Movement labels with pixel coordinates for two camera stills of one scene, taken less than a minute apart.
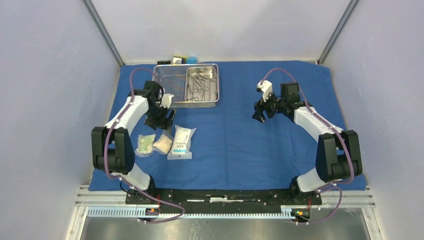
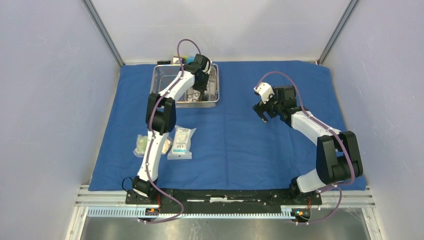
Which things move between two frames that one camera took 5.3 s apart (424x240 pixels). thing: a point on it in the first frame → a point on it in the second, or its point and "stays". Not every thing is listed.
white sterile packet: x=181 y=143 stays
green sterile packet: x=144 y=148 stays
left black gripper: x=163 y=123 → x=202 y=88
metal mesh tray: x=192 y=85 stays
